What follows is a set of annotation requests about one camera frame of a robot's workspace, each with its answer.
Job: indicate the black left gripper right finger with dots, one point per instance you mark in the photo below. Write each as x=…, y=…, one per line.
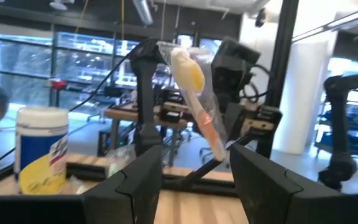
x=259, y=193

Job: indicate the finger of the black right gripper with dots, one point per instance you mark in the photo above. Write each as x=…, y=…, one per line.
x=233, y=124

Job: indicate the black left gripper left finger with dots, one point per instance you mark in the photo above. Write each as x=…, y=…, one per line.
x=135, y=193

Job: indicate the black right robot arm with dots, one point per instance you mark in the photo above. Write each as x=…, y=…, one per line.
x=145, y=93

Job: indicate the black neighbouring robot arm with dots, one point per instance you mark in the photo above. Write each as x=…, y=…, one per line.
x=337, y=124

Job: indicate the black box blue lights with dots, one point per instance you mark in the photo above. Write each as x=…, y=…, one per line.
x=104, y=141

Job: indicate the wooden desk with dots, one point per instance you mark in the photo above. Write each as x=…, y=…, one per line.
x=123, y=115

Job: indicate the Lysol wipes canister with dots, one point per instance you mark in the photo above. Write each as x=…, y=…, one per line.
x=39, y=146

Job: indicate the small red object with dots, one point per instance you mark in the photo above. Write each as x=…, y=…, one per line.
x=58, y=84

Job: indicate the white ceiling lamp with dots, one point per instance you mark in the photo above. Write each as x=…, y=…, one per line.
x=61, y=4

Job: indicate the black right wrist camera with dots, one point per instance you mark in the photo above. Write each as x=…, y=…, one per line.
x=235, y=59

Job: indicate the black aluminium table frame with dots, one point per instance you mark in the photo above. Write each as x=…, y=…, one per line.
x=286, y=46

